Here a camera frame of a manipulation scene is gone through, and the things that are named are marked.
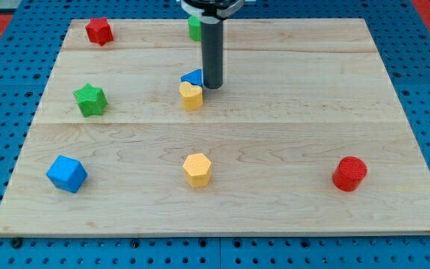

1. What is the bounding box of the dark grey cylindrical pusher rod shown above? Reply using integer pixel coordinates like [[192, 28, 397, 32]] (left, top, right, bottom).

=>
[[201, 21, 223, 89]]

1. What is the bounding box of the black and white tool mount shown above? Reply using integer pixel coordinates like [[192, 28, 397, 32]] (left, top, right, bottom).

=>
[[180, 0, 244, 22]]

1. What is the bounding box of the green cylinder block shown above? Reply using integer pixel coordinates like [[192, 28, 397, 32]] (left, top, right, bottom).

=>
[[187, 16, 202, 41]]

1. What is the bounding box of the blue triangle block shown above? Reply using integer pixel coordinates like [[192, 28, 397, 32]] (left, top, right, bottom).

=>
[[180, 69, 203, 87]]

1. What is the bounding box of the yellow heart block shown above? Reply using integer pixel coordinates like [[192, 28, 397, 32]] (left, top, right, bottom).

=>
[[179, 81, 203, 111]]

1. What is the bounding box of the red star block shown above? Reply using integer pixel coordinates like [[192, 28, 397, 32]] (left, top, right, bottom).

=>
[[85, 17, 113, 46]]

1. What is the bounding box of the green star block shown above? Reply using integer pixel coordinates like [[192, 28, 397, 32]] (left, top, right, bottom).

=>
[[72, 83, 108, 117]]

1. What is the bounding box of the wooden board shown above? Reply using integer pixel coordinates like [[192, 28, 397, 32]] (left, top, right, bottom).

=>
[[0, 19, 430, 238]]

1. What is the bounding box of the yellow hexagon block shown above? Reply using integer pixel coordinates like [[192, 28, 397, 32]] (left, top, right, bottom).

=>
[[182, 153, 212, 188]]

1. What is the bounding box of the red cylinder block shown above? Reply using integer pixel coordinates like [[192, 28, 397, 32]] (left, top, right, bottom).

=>
[[331, 156, 368, 192]]

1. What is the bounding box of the blue cube block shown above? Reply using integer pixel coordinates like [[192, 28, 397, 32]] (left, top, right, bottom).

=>
[[46, 155, 87, 193]]

